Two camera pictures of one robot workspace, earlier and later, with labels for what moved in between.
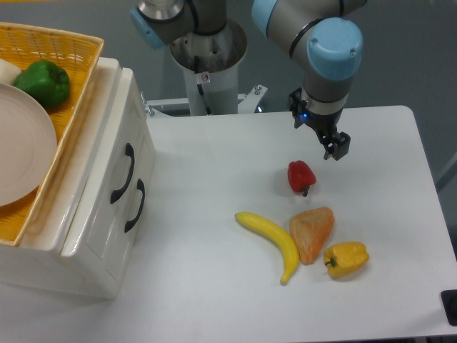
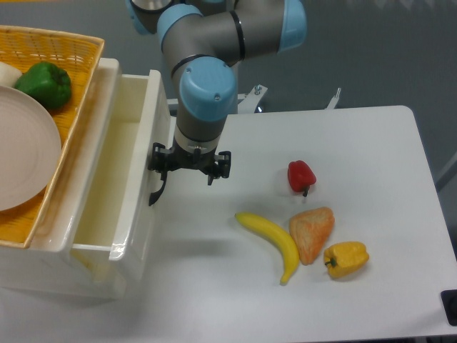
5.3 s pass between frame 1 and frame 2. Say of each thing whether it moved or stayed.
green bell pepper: stayed
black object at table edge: stayed
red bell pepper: stayed
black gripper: moved
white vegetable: stayed
